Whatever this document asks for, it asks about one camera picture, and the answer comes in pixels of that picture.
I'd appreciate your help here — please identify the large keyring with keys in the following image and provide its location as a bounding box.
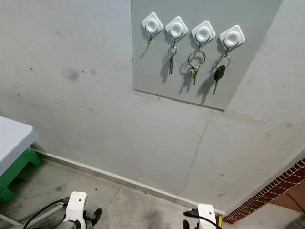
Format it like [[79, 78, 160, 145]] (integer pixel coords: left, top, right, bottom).
[[187, 49, 207, 86]]

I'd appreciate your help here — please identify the pair of silver keys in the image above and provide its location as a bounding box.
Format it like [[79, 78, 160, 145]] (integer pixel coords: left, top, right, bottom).
[[167, 45, 178, 75]]

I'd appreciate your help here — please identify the white skirting strip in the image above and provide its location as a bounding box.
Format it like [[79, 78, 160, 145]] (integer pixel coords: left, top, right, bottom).
[[34, 149, 225, 215]]

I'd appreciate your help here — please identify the green table leg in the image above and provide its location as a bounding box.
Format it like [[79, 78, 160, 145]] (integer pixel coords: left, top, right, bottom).
[[0, 146, 42, 203]]

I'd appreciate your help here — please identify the red brick strip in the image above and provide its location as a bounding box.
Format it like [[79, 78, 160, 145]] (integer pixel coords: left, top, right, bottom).
[[223, 158, 305, 225]]

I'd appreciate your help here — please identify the white table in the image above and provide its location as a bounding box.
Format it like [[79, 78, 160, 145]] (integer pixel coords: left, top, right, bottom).
[[0, 116, 39, 175]]

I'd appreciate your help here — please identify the black car key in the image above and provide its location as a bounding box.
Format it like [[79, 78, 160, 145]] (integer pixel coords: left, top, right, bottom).
[[213, 53, 231, 95]]

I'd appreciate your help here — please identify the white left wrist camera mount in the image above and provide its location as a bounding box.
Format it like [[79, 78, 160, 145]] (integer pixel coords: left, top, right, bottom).
[[66, 192, 88, 228]]

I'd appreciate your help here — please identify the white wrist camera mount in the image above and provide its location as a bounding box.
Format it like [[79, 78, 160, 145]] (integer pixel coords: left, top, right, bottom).
[[66, 192, 88, 228], [197, 204, 217, 229]]

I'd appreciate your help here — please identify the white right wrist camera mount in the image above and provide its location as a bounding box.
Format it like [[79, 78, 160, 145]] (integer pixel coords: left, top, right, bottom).
[[197, 204, 217, 229]]

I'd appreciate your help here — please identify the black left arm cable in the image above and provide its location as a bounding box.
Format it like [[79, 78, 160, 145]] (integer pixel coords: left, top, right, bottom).
[[23, 198, 70, 229]]

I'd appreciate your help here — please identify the grey wall board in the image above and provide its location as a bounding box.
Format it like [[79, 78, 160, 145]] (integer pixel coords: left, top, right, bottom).
[[131, 0, 284, 112]]

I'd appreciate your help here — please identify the white square wall hook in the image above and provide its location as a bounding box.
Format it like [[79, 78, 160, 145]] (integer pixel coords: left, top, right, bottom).
[[165, 16, 189, 46], [219, 25, 246, 54], [191, 20, 216, 51], [141, 12, 163, 44]]

